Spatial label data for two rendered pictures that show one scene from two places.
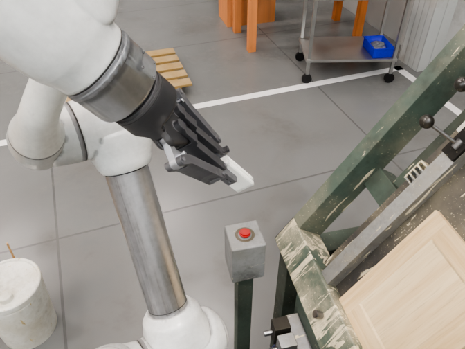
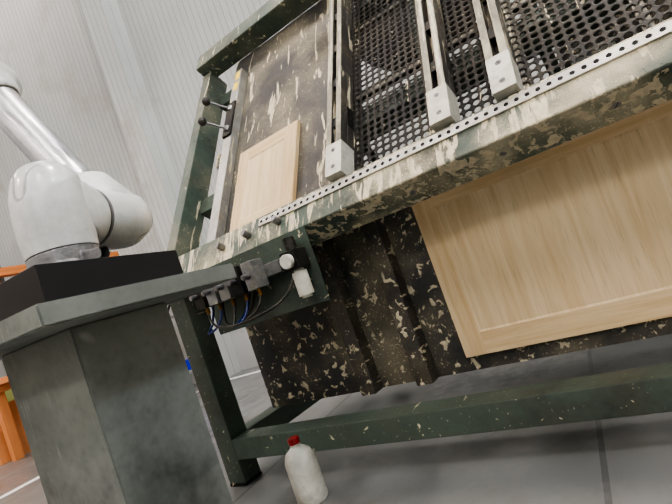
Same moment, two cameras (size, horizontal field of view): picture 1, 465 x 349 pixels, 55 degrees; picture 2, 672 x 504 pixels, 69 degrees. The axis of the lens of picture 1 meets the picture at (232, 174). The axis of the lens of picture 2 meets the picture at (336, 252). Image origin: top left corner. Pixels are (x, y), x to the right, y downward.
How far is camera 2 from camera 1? 174 cm
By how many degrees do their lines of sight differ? 59
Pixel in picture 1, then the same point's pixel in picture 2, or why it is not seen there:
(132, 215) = (20, 109)
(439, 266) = (260, 157)
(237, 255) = not seen: hidden behind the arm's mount
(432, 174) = (226, 147)
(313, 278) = (203, 250)
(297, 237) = not seen: hidden behind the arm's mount
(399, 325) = (267, 191)
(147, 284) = (54, 153)
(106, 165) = not seen: outside the picture
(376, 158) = (196, 191)
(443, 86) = (206, 141)
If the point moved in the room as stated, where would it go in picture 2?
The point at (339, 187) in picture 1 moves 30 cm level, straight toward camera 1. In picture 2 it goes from (183, 215) to (193, 194)
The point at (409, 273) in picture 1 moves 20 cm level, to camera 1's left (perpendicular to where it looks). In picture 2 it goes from (251, 178) to (205, 184)
